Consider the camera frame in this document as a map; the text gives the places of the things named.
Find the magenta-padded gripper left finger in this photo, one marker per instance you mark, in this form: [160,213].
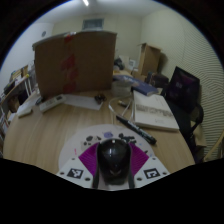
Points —
[87,160]

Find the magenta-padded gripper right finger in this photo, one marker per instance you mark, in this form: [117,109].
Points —
[139,159]

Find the black computer mouse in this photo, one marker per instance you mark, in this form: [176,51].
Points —
[113,160]

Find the black marker pen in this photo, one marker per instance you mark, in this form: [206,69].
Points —
[136,129]

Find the open white book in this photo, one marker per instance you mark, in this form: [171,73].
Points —
[153,111]

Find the white paper sheet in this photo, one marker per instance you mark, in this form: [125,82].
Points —
[83,101]

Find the black office chair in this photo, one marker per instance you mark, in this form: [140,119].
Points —
[190,126]

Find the small black clip bundle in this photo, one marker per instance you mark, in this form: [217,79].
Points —
[100,98]

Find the blue folder stack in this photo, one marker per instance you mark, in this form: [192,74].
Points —
[143,87]

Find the flat white rectangular device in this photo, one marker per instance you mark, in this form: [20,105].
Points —
[25,112]

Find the black laptop screen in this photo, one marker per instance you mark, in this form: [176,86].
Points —
[183,88]

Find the large brown cardboard box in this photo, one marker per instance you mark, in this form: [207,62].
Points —
[86,63]

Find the small open cardboard box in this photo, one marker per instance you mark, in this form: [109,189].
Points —
[150,58]

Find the cluttered wooden side desk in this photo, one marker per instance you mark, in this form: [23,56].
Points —
[13,90]

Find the ceiling tube light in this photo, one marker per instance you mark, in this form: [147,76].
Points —
[85,2]

